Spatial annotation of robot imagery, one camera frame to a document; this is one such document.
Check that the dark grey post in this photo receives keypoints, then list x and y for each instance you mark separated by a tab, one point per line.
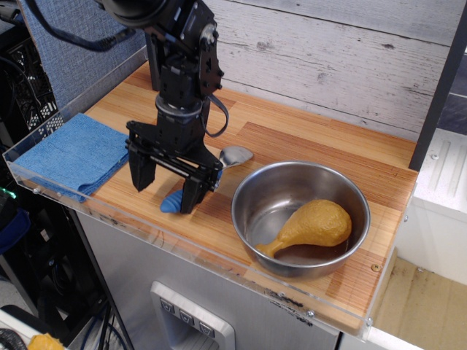
152	56
440	96

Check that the white toy sink unit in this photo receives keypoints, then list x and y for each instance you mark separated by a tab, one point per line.
432	235

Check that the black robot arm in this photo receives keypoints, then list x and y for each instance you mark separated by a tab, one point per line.
183	37

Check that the silver toy fridge cabinet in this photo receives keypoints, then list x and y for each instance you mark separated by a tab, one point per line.
130	265

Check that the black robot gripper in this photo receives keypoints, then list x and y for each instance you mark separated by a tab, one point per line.
175	142

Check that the toy chicken drumstick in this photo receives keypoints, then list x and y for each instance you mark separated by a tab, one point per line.
319	222

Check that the dark grey right post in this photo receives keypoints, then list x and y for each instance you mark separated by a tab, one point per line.
440	96

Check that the clear acrylic table guard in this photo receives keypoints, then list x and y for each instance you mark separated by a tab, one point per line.
376	162

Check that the yellow object bottom left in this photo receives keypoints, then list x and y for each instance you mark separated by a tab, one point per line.
44	342

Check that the blue folded cloth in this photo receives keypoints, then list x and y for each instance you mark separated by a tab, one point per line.
76	159

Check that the stainless steel bowl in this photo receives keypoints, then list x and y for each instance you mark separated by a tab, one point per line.
266	199

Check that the black plastic crate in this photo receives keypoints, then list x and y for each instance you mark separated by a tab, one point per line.
29	84

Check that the blue fabric partition panel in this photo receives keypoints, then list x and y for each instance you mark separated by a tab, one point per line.
78	75

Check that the dark grey left post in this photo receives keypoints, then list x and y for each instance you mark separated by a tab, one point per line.
152	56

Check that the blue handled metal spoon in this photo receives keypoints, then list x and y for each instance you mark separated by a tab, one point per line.
229	157

